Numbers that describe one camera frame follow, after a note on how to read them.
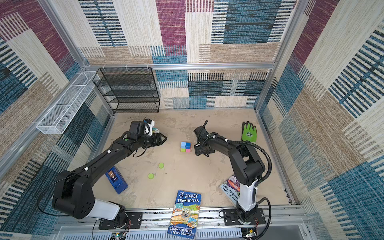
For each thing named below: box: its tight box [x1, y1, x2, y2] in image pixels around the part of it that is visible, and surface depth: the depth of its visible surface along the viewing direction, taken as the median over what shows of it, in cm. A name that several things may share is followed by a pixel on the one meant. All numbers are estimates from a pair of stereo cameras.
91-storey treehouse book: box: [167, 190, 202, 240], surface depth 74 cm
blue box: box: [105, 166, 129, 194], surface depth 83 cm
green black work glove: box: [241, 121, 258, 143], surface depth 107 cm
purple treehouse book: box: [219, 174, 241, 205], surface depth 83 cm
